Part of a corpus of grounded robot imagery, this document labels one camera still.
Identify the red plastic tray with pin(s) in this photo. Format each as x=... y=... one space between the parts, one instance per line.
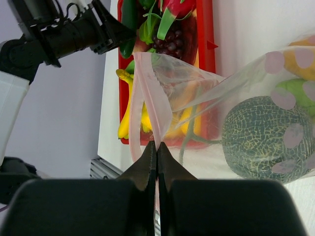
x=198 y=29

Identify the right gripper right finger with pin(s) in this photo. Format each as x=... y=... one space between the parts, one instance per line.
x=169 y=170

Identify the dark green cucumber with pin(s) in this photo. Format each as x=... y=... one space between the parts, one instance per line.
x=129 y=18

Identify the clear zip top bag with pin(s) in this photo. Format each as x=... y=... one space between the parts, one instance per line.
x=170 y=88

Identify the pink dragon fruit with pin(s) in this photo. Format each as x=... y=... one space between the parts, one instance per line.
x=171 y=10

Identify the netted green melon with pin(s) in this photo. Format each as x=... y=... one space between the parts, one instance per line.
x=257 y=139

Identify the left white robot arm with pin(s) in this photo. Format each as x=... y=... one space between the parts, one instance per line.
x=15 y=81

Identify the dark purple grape bunch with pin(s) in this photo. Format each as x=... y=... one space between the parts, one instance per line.
x=172 y=45

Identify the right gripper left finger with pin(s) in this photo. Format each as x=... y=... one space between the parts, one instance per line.
x=136 y=196

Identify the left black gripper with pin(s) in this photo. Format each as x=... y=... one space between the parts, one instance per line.
x=49 y=34

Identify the orange fruit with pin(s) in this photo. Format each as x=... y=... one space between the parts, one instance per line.
x=299 y=57

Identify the aluminium mounting rail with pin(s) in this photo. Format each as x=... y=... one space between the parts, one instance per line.
x=102 y=169

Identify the green apple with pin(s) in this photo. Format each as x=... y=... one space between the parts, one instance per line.
x=303 y=91

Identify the yellow banana bunch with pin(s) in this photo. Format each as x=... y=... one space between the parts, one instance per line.
x=124 y=124

